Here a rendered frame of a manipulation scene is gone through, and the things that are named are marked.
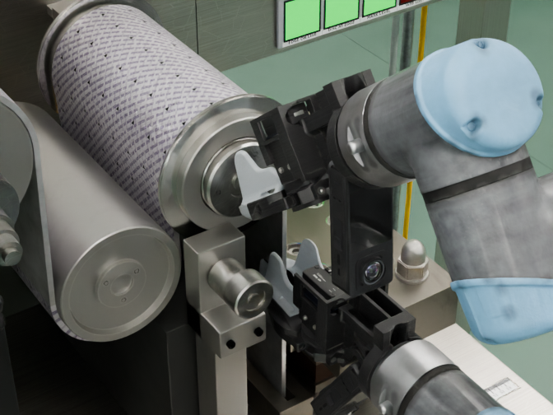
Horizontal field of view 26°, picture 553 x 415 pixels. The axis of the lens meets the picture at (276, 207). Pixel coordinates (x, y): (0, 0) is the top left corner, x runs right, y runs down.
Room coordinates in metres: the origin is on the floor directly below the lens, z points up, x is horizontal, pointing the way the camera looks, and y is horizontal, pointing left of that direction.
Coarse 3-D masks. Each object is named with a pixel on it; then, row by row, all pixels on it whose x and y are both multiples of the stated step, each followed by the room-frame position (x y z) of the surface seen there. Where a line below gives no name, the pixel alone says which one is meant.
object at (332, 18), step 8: (328, 0) 1.34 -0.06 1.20; (336, 0) 1.35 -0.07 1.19; (344, 0) 1.36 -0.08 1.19; (352, 0) 1.36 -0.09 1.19; (328, 8) 1.34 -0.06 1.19; (336, 8) 1.35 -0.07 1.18; (344, 8) 1.36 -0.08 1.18; (352, 8) 1.36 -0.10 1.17; (328, 16) 1.34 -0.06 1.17; (336, 16) 1.35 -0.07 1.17; (344, 16) 1.36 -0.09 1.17; (352, 16) 1.36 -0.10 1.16; (328, 24) 1.34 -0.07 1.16; (336, 24) 1.35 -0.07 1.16
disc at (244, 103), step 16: (240, 96) 0.90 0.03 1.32; (256, 96) 0.90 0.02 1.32; (208, 112) 0.88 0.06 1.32; (224, 112) 0.89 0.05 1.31; (240, 112) 0.89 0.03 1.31; (256, 112) 0.90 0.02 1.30; (192, 128) 0.87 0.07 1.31; (176, 144) 0.86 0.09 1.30; (192, 144) 0.87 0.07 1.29; (176, 160) 0.86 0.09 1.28; (160, 176) 0.85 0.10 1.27; (176, 176) 0.86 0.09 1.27; (160, 192) 0.85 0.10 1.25; (176, 192) 0.86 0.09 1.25; (160, 208) 0.85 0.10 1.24; (176, 208) 0.86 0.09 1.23; (176, 224) 0.86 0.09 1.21; (192, 224) 0.86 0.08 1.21
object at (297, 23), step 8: (296, 0) 1.32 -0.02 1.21; (304, 0) 1.32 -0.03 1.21; (312, 0) 1.33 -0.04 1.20; (288, 8) 1.31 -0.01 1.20; (296, 8) 1.32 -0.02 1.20; (304, 8) 1.32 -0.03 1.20; (312, 8) 1.33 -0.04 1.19; (288, 16) 1.31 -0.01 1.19; (296, 16) 1.32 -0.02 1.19; (304, 16) 1.32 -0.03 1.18; (312, 16) 1.33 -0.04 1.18; (288, 24) 1.31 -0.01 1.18; (296, 24) 1.32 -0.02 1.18; (304, 24) 1.32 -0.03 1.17; (312, 24) 1.33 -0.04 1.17; (288, 32) 1.31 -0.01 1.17; (296, 32) 1.32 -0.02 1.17; (304, 32) 1.32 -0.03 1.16
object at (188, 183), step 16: (208, 128) 0.88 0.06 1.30; (224, 128) 0.87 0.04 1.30; (240, 128) 0.88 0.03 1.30; (208, 144) 0.86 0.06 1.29; (224, 144) 0.87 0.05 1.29; (192, 160) 0.86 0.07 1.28; (208, 160) 0.86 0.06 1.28; (192, 176) 0.85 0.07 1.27; (192, 192) 0.85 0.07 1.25; (272, 192) 0.90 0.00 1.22; (192, 208) 0.85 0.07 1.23; (208, 208) 0.86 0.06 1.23; (208, 224) 0.86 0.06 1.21; (240, 224) 0.88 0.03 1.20
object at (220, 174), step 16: (240, 144) 0.87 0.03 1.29; (256, 144) 0.88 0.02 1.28; (224, 160) 0.86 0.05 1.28; (256, 160) 0.88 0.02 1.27; (208, 176) 0.86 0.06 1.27; (224, 176) 0.86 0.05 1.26; (208, 192) 0.85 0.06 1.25; (224, 192) 0.86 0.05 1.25; (240, 192) 0.87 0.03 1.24; (224, 208) 0.86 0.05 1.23
